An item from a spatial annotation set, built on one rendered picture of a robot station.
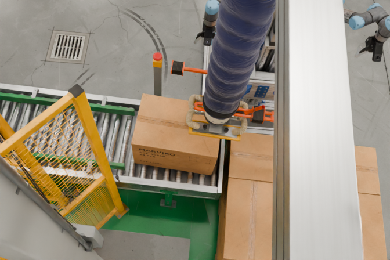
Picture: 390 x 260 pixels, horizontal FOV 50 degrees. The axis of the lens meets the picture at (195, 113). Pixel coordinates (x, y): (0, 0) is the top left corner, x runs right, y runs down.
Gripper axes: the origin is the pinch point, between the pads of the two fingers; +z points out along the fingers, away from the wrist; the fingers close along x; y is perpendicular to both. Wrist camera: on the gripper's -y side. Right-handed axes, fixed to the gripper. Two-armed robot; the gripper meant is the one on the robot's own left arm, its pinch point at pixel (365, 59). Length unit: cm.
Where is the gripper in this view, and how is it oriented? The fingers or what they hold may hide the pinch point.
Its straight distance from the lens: 281.7
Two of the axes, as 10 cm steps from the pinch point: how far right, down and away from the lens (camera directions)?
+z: -0.7, 4.4, 9.0
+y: 0.5, -8.9, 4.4
